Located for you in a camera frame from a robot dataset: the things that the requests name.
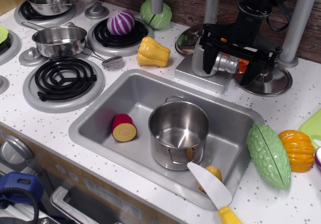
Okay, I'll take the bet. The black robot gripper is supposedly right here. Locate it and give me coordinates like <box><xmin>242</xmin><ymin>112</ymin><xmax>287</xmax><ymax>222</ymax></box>
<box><xmin>201</xmin><ymin>11</ymin><xmax>283</xmax><ymax>86</ymax></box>

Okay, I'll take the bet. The silver toy faucet lever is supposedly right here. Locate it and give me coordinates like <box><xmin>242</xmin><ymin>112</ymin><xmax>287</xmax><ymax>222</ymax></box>
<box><xmin>213</xmin><ymin>52</ymin><xmax>240</xmax><ymax>74</ymax></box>

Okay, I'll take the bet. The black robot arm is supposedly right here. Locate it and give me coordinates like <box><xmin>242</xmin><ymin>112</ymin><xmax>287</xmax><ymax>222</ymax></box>
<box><xmin>200</xmin><ymin>0</ymin><xmax>289</xmax><ymax>86</ymax></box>

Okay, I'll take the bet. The silver faucet base block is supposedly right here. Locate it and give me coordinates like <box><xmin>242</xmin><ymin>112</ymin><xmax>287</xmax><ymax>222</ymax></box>
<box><xmin>175</xmin><ymin>41</ymin><xmax>233</xmax><ymax>94</ymax></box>

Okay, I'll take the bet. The steel pot lid right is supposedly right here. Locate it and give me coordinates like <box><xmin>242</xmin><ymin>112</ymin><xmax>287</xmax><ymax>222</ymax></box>
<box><xmin>234</xmin><ymin>64</ymin><xmax>292</xmax><ymax>96</ymax></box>

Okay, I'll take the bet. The steel pot lid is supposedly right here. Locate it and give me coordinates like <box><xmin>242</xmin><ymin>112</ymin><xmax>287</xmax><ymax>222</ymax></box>
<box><xmin>175</xmin><ymin>25</ymin><xmax>203</xmax><ymax>56</ymax></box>
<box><xmin>234</xmin><ymin>64</ymin><xmax>292</xmax><ymax>96</ymax></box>

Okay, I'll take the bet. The steel pot lid back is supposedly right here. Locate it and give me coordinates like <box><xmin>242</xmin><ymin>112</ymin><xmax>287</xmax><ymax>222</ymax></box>
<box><xmin>175</xmin><ymin>25</ymin><xmax>203</xmax><ymax>56</ymax></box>

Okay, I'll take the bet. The yellow toy bell pepper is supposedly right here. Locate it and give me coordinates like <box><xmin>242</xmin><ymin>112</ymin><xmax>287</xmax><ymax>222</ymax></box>
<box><xmin>136</xmin><ymin>37</ymin><xmax>171</xmax><ymax>67</ymax></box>

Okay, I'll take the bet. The green toy cabbage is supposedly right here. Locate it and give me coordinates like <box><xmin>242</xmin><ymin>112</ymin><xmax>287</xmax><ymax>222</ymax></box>
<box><xmin>140</xmin><ymin>0</ymin><xmax>172</xmax><ymax>30</ymax></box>

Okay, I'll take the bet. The steel pot in sink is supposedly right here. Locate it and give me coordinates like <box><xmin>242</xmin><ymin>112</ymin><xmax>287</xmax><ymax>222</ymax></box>
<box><xmin>148</xmin><ymin>96</ymin><xmax>210</xmax><ymax>171</ymax></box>

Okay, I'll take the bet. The green toy bitter gourd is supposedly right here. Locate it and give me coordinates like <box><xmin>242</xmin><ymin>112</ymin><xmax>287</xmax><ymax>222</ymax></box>
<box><xmin>246</xmin><ymin>123</ymin><xmax>291</xmax><ymax>190</ymax></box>

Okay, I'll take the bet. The green cutting board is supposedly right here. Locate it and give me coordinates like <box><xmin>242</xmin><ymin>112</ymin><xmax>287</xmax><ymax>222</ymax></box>
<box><xmin>298</xmin><ymin>109</ymin><xmax>320</xmax><ymax>150</ymax></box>

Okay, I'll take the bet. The grey toy sink basin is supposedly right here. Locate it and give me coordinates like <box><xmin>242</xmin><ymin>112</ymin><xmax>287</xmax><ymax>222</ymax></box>
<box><xmin>69</xmin><ymin>69</ymin><xmax>263</xmax><ymax>210</ymax></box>

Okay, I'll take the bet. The yellow toy corn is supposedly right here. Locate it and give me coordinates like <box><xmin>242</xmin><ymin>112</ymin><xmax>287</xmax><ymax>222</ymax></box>
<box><xmin>198</xmin><ymin>166</ymin><xmax>223</xmax><ymax>192</ymax></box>

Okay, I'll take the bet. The orange toy pumpkin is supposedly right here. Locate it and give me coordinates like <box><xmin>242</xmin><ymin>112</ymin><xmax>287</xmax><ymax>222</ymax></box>
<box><xmin>278</xmin><ymin>130</ymin><xmax>314</xmax><ymax>173</ymax></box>

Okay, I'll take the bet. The purple striped toy onion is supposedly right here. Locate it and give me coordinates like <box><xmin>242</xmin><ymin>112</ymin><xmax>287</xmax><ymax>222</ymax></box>
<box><xmin>106</xmin><ymin>10</ymin><xmax>135</xmax><ymax>36</ymax></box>

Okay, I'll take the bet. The silver toy spoon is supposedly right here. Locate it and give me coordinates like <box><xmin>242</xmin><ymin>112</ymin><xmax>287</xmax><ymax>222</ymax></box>
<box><xmin>82</xmin><ymin>47</ymin><xmax>123</xmax><ymax>67</ymax></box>

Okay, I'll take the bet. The purple toy onion half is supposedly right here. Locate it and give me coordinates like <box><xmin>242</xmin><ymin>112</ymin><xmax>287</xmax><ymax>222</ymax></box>
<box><xmin>314</xmin><ymin>147</ymin><xmax>321</xmax><ymax>171</ymax></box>

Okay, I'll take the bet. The red yellow toy fruit half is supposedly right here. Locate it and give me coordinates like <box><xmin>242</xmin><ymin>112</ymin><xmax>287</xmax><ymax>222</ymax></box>
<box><xmin>112</xmin><ymin>114</ymin><xmax>137</xmax><ymax>142</ymax></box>

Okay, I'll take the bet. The middle black stove burner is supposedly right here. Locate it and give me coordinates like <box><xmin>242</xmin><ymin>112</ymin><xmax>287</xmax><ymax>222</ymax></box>
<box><xmin>87</xmin><ymin>18</ymin><xmax>153</xmax><ymax>57</ymax></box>

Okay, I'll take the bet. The black stove burner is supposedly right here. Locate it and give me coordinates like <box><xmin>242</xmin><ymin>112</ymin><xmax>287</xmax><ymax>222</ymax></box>
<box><xmin>23</xmin><ymin>58</ymin><xmax>105</xmax><ymax>114</ymax></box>
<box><xmin>87</xmin><ymin>18</ymin><xmax>153</xmax><ymax>57</ymax></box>

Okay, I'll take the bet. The white yellow toy knife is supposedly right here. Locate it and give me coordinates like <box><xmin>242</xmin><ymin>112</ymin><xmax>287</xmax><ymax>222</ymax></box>
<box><xmin>187</xmin><ymin>162</ymin><xmax>242</xmax><ymax>224</ymax></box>

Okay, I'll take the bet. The grey stove knob back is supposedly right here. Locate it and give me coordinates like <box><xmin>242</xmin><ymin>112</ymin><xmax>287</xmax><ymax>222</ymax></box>
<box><xmin>85</xmin><ymin>2</ymin><xmax>109</xmax><ymax>20</ymax></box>

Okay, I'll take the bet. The grey stove knob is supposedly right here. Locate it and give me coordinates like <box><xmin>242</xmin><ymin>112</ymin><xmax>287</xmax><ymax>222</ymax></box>
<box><xmin>19</xmin><ymin>47</ymin><xmax>48</xmax><ymax>67</ymax></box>
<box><xmin>85</xmin><ymin>2</ymin><xmax>109</xmax><ymax>20</ymax></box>

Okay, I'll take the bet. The front black stove burner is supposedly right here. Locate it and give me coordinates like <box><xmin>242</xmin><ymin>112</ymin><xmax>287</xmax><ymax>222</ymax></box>
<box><xmin>23</xmin><ymin>58</ymin><xmax>105</xmax><ymax>114</ymax></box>

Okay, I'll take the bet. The grey stove knob left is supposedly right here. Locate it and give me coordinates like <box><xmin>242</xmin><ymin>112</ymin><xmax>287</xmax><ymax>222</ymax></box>
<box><xmin>19</xmin><ymin>47</ymin><xmax>48</xmax><ymax>67</ymax></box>

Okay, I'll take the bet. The back left stove burner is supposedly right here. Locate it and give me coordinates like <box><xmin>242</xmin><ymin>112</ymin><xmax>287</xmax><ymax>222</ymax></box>
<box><xmin>14</xmin><ymin>1</ymin><xmax>77</xmax><ymax>27</ymax></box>

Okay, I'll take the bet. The left edge stove burner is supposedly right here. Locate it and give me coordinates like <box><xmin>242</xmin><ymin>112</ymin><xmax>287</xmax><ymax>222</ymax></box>
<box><xmin>1</xmin><ymin>30</ymin><xmax>21</xmax><ymax>65</ymax></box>

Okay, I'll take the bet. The grey stove knob edge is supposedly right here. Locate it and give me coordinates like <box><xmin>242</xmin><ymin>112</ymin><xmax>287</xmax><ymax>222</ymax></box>
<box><xmin>0</xmin><ymin>76</ymin><xmax>9</xmax><ymax>94</ymax></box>

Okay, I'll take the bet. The green toy vegetable left edge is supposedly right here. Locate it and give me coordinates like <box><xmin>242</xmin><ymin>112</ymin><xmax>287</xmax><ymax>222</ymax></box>
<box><xmin>0</xmin><ymin>26</ymin><xmax>11</xmax><ymax>50</ymax></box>

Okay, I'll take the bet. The grey oven knob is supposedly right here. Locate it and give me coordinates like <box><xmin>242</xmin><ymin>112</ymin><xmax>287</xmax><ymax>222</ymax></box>
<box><xmin>1</xmin><ymin>135</ymin><xmax>34</xmax><ymax>165</ymax></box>

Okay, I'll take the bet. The grey support post middle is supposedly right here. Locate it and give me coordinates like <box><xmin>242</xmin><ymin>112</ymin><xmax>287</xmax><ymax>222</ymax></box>
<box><xmin>204</xmin><ymin>0</ymin><xmax>219</xmax><ymax>24</ymax></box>

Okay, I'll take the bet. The grey support post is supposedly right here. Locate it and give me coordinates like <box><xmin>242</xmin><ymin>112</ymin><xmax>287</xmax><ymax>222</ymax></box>
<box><xmin>276</xmin><ymin>0</ymin><xmax>315</xmax><ymax>68</ymax></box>
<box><xmin>204</xmin><ymin>0</ymin><xmax>219</xmax><ymax>24</ymax></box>

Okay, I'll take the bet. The grey support post right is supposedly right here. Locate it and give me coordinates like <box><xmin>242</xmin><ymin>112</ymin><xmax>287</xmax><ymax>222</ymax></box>
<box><xmin>276</xmin><ymin>0</ymin><xmax>315</xmax><ymax>68</ymax></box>

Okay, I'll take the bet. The steel saucepan with handle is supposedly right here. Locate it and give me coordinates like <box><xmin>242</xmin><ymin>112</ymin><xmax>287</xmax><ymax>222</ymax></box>
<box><xmin>22</xmin><ymin>22</ymin><xmax>87</xmax><ymax>58</ymax></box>

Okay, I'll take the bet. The grey oven door handle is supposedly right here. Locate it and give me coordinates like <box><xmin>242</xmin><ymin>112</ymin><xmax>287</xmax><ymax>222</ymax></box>
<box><xmin>50</xmin><ymin>186</ymin><xmax>86</xmax><ymax>223</ymax></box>

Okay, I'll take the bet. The blue clamp with cable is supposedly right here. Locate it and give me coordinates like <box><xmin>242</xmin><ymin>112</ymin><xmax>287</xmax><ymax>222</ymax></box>
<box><xmin>1</xmin><ymin>172</ymin><xmax>44</xmax><ymax>223</ymax></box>

